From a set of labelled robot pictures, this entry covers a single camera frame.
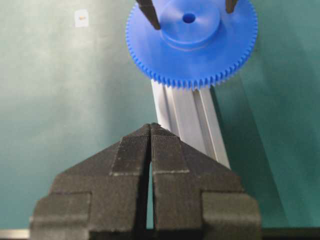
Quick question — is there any small white sticker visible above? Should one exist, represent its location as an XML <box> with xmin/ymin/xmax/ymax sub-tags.
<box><xmin>74</xmin><ymin>9</ymin><xmax>89</xmax><ymax>28</ymax></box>

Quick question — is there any long aluminium extrusion rail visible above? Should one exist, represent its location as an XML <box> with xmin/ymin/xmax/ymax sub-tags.
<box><xmin>151</xmin><ymin>80</ymin><xmax>230</xmax><ymax>168</ymax></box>

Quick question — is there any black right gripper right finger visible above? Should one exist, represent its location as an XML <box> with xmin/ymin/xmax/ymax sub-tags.
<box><xmin>150</xmin><ymin>123</ymin><xmax>262</xmax><ymax>240</ymax></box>

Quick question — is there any large blue plastic gear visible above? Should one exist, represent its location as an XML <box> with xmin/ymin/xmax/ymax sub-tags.
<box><xmin>125</xmin><ymin>0</ymin><xmax>258</xmax><ymax>90</ymax></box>

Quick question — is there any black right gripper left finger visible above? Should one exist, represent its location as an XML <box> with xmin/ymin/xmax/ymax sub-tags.
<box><xmin>29</xmin><ymin>124</ymin><xmax>151</xmax><ymax>240</ymax></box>

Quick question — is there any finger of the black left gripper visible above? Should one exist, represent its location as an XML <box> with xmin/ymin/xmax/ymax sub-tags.
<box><xmin>225</xmin><ymin>0</ymin><xmax>238</xmax><ymax>14</ymax></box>
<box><xmin>136</xmin><ymin>0</ymin><xmax>161</xmax><ymax>30</ymax></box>

